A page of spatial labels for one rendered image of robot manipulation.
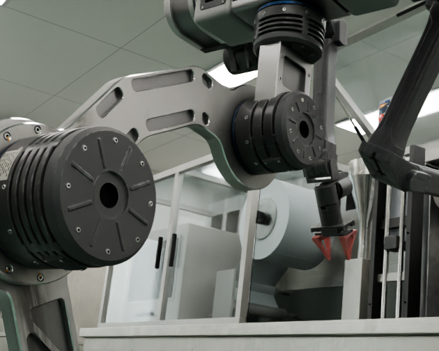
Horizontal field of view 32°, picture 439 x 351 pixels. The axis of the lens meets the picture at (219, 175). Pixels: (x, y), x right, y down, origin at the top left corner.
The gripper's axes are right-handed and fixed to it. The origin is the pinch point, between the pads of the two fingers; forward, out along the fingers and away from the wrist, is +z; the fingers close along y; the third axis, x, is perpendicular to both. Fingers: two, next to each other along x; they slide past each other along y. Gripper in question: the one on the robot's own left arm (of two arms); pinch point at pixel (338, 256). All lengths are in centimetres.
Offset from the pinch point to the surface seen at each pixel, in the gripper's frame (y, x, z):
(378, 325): -7.8, 0.3, 18.8
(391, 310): 26, -74, 44
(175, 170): 118, -77, -17
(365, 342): -1.7, -2.3, 24.9
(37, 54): 317, -188, -95
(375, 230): 5.7, -33.7, 2.4
